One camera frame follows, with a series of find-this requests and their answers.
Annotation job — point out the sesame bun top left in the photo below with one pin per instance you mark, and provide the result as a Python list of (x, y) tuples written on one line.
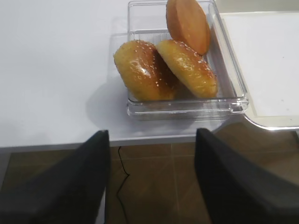
[(144, 72)]

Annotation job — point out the clear plastic bun container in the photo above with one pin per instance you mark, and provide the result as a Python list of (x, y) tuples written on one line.
[(147, 22)]

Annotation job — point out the plain bun bottom half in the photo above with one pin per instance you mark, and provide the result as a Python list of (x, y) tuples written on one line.
[(187, 22)]

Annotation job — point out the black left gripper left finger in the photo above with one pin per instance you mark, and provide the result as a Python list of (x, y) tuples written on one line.
[(70, 192)]

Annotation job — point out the metal tray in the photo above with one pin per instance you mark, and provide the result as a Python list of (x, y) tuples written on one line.
[(264, 35)]

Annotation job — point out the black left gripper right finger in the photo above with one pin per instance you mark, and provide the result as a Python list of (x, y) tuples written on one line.
[(237, 191)]

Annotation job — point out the sesame bun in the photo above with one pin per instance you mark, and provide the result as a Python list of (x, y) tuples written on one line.
[(144, 72), (189, 67)]

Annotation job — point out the sesame bun top right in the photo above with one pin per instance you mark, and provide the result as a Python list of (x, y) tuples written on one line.
[(189, 67)]

